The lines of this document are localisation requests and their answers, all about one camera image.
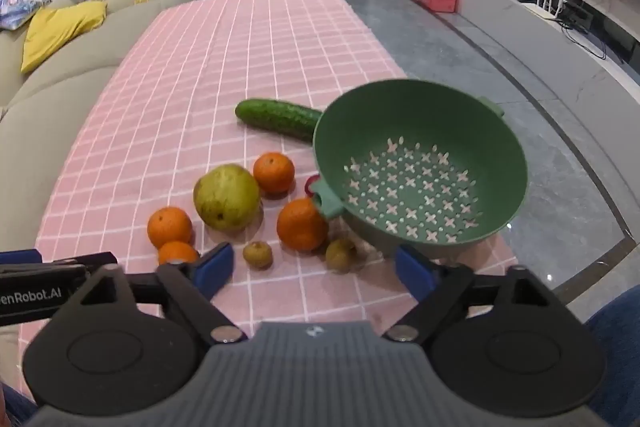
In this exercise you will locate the green cucumber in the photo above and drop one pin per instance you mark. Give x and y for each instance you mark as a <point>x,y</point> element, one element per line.
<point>277,117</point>

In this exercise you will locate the white router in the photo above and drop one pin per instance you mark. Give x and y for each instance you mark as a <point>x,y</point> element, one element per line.
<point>545,4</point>

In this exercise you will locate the pink checked tablecloth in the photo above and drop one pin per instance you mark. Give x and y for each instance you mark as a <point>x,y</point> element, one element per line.
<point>225,57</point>

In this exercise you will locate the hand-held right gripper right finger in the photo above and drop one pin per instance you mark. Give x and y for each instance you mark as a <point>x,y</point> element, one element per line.
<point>412,271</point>

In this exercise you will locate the orange tangerine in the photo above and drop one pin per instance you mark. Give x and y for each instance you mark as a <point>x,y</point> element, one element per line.
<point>301,224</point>
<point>273,172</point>
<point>176,252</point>
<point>169,227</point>

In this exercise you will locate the beige sofa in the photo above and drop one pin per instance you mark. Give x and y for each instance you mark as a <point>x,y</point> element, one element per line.
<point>60,97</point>

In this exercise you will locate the red cherry tomato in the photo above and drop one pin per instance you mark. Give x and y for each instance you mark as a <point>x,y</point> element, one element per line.
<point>311,185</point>

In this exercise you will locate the yellow cushion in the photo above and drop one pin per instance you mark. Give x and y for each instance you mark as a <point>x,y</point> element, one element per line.
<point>60,29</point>

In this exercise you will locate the green pear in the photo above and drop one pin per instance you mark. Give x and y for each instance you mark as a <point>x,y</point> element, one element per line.
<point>227,197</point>

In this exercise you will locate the grey television cabinet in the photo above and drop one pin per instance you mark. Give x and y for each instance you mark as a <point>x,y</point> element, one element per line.
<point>615,52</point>

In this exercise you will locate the person's left leg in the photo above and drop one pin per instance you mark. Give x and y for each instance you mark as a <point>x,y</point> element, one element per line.
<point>15,407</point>

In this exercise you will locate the small brown kiwi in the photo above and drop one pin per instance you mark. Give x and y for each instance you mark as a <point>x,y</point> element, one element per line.
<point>341,255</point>
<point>258,254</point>

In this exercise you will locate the green plastic colander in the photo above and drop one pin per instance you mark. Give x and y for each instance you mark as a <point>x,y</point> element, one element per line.
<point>350,142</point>

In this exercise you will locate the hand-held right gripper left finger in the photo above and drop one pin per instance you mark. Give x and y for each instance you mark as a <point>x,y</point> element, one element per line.
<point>215,268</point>

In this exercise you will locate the colourful magazine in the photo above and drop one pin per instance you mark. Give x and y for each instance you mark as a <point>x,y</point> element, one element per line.
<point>20,9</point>

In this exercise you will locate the person's leg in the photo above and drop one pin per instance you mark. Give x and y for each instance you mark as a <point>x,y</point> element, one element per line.
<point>617,357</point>
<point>15,407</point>

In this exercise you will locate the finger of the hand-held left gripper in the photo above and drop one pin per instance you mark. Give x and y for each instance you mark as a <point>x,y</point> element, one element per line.
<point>95,260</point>

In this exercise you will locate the person's right leg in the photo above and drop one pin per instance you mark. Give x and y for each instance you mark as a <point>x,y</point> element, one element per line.
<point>617,357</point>

